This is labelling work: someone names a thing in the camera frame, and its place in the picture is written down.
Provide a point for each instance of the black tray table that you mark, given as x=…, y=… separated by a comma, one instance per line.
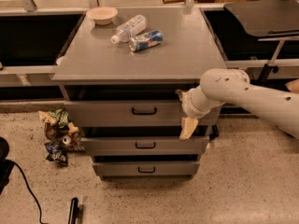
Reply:
x=268, y=20

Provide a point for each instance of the grey drawer cabinet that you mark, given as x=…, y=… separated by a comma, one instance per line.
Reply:
x=94, y=69

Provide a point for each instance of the blue silver soda can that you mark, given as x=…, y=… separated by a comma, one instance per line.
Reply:
x=146, y=40

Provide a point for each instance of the grey drawer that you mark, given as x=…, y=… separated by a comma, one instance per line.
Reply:
x=164, y=168
x=125, y=113
x=130, y=146

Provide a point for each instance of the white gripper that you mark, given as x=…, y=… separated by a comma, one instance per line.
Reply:
x=187, y=106

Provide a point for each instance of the grey top drawer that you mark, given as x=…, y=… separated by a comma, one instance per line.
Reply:
x=125, y=113

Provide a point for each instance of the wooden stick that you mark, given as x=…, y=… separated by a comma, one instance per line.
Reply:
x=172, y=1

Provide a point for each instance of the black device at left edge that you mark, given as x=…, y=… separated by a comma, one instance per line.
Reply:
x=6, y=166

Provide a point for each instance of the grey middle drawer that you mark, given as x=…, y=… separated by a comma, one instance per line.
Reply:
x=130, y=146

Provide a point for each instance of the clear plastic water bottle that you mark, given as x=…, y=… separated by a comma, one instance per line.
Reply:
x=129, y=29

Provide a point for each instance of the blue snack bag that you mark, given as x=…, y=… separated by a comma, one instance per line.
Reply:
x=56, y=152

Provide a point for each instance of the beige bowl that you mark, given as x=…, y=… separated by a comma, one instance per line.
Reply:
x=102, y=15

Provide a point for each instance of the black cylindrical tool on floor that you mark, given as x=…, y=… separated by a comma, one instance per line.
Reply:
x=73, y=212

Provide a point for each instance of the grey bottom drawer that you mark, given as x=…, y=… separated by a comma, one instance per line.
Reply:
x=164, y=168

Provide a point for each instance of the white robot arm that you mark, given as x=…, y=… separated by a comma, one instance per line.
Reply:
x=232, y=86

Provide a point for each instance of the brown snack bag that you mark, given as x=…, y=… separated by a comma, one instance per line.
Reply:
x=69, y=136

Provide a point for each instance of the green white snack bag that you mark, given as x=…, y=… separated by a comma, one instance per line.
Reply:
x=56, y=117

